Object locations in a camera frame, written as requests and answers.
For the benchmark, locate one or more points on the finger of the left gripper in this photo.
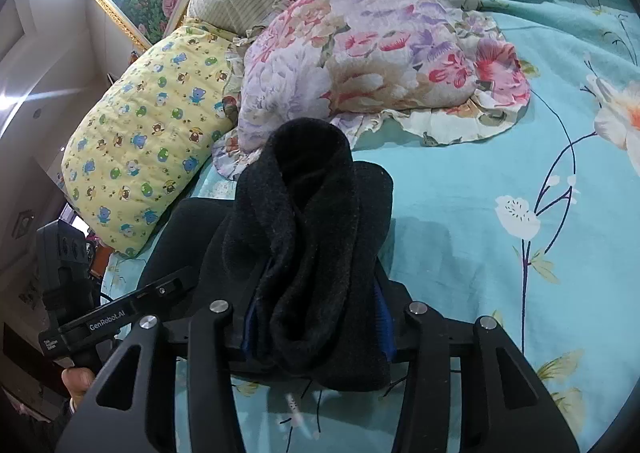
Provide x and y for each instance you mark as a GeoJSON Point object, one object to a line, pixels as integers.
{"type": "Point", "coordinates": [161, 295]}

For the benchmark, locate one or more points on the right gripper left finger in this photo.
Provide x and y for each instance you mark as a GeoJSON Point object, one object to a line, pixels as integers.
{"type": "Point", "coordinates": [131, 405]}

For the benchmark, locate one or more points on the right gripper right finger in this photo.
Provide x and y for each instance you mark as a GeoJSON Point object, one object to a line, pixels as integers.
{"type": "Point", "coordinates": [504, 404]}

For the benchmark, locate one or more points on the black knit pants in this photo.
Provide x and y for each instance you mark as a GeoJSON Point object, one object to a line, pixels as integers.
{"type": "Point", "coordinates": [294, 252]}

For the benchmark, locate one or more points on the left hand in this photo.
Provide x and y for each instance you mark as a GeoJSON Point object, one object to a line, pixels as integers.
{"type": "Point", "coordinates": [77, 381]}

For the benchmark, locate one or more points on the yellow cartoon print pillow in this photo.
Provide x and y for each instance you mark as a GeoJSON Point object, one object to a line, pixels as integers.
{"type": "Point", "coordinates": [145, 140]}

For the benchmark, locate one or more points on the pink floral ruffled pillow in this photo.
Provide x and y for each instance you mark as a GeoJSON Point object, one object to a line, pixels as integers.
{"type": "Point", "coordinates": [441, 69]}

